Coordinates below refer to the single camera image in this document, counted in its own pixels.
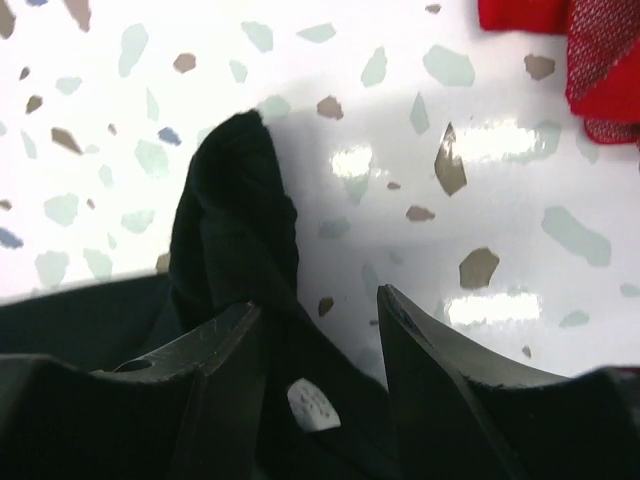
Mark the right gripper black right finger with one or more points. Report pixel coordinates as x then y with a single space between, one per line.
463 411

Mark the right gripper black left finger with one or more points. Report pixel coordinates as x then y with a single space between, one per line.
188 410

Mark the black t shirt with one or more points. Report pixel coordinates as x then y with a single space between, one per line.
233 242

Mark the red cartoon print cloth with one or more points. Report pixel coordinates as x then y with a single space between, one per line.
602 85

